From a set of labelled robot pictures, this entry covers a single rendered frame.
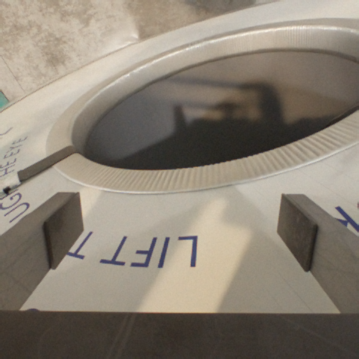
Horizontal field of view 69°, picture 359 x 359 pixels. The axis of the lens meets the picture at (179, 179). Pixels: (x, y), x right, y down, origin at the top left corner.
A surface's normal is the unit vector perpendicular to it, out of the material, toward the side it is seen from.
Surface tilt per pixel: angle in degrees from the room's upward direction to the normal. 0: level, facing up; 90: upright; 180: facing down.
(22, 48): 0
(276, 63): 33
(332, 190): 90
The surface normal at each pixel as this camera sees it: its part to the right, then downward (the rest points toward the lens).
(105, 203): -0.27, -0.75
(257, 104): -0.45, 0.65
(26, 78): -0.12, 0.65
